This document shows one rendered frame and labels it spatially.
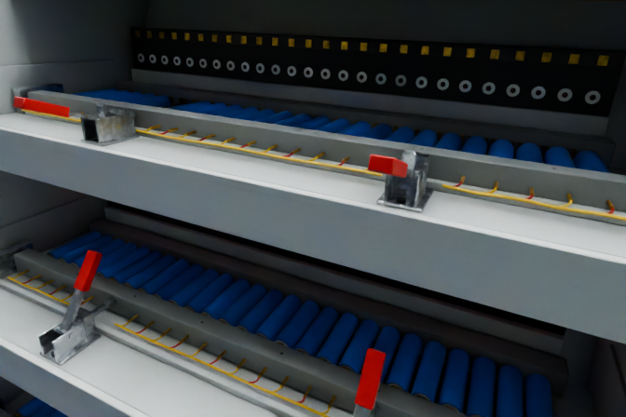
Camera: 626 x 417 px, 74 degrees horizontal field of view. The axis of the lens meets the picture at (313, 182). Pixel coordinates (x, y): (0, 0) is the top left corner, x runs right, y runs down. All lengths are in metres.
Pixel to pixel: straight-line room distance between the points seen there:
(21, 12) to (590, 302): 0.57
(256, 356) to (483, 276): 0.20
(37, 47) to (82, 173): 0.22
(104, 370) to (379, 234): 0.27
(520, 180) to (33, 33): 0.52
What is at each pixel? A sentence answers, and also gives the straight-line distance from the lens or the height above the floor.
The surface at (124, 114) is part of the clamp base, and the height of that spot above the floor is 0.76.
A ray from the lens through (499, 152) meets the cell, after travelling 0.34.
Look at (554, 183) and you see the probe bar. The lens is 0.29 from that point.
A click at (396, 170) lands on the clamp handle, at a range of 0.20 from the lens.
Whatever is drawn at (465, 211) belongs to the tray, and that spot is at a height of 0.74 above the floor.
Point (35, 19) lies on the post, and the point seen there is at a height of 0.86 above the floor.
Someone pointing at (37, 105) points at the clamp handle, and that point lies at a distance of 0.37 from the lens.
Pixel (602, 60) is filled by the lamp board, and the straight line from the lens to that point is 0.42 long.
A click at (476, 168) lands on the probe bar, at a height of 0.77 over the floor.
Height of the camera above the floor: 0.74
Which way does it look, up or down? level
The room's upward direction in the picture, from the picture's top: 11 degrees clockwise
